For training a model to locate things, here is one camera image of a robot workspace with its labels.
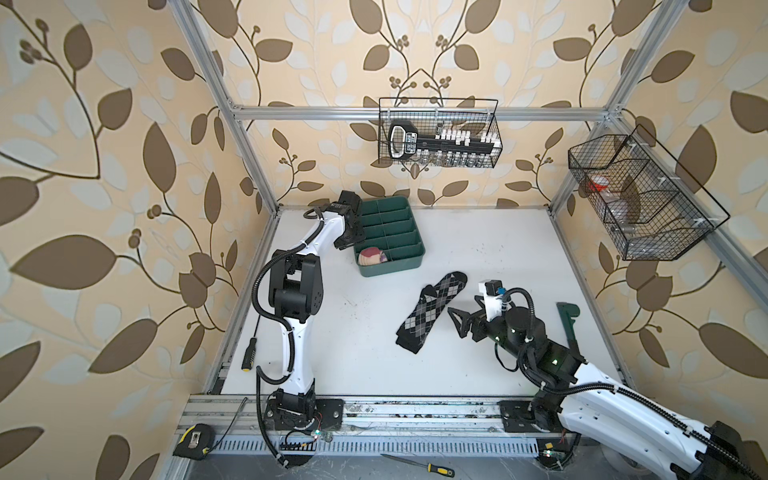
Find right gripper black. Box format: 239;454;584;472
449;294;529;366

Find black grey argyle sock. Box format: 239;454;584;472
395;271;468;354

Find beige sock maroon purple stripes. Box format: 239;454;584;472
358;247;388;266

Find green plastic divided tray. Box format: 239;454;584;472
354;196;426;278

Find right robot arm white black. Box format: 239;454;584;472
448;281;759;479

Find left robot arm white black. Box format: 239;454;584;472
241;191;365;423

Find green pipe wrench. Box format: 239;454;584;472
556;302;581;356

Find black yellow screwdriver on table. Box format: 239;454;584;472
241;315;261;372

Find red lidded container in basket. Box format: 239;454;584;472
585;175;611;194

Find black yellow tape measure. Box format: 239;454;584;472
173;424;216;461

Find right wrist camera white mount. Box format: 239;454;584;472
478;280;506;322

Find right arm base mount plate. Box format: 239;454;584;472
498;397;563;433

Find black wire basket back wall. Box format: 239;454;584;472
377;96;503;169

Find black wire basket wall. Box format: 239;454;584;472
377;96;503;169
568;124;731;261

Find black socket set rail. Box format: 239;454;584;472
384;120;503;161

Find aluminium front rail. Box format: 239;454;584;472
168;387;597;479

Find yellow black handled screwdriver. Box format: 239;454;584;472
381;453;456;478

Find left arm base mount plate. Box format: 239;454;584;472
265;394;345;431

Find black wire basket right wall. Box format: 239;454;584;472
568;124;731;261

